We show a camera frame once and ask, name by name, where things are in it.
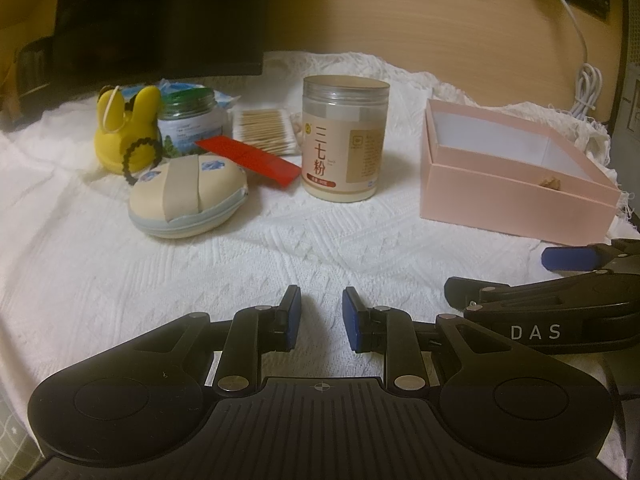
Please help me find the beige oval zip pouch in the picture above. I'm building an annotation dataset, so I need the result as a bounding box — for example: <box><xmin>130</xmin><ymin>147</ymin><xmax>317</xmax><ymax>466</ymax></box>
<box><xmin>128</xmin><ymin>154</ymin><xmax>248</xmax><ymax>240</ymax></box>

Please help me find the yellow bunny soft toy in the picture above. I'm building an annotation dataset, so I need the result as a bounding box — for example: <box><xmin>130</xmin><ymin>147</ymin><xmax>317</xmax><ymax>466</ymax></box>
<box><xmin>94</xmin><ymin>86</ymin><xmax>162</xmax><ymax>174</ymax></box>

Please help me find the blue wet wipes pack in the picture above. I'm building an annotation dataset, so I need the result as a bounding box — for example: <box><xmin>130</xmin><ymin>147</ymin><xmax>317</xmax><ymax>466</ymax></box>
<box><xmin>154</xmin><ymin>79</ymin><xmax>240</xmax><ymax>110</ymax></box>

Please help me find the pink cardboard box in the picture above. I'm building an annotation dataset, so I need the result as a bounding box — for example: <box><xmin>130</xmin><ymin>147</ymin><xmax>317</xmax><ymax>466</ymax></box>
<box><xmin>420</xmin><ymin>100</ymin><xmax>622</xmax><ymax>245</ymax></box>

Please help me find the red paper envelope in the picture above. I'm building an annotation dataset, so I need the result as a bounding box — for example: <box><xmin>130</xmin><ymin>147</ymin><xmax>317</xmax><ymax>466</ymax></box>
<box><xmin>195</xmin><ymin>136</ymin><xmax>300</xmax><ymax>188</ymax></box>

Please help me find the cotton swabs box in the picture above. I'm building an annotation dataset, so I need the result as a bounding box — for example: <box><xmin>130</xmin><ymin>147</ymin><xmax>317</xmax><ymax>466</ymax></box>
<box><xmin>232</xmin><ymin>108</ymin><xmax>299</xmax><ymax>156</ymax></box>

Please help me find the tall beige powder jar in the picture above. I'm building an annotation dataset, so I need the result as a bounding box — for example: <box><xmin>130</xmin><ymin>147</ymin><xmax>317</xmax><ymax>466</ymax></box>
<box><xmin>302</xmin><ymin>75</ymin><xmax>390</xmax><ymax>203</ymax></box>

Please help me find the green lid glass jar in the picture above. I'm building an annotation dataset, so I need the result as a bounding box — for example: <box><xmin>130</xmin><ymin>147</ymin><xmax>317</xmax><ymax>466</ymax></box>
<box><xmin>157</xmin><ymin>93</ymin><xmax>227</xmax><ymax>158</ymax></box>

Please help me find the black monitor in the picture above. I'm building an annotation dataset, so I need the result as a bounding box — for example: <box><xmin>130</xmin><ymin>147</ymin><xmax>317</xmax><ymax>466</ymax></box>
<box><xmin>52</xmin><ymin>0</ymin><xmax>268</xmax><ymax>89</ymax></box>

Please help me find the white usb cable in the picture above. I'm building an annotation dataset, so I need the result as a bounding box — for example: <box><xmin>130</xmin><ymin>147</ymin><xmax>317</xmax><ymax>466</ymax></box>
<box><xmin>532</xmin><ymin>0</ymin><xmax>606</xmax><ymax>117</ymax></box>

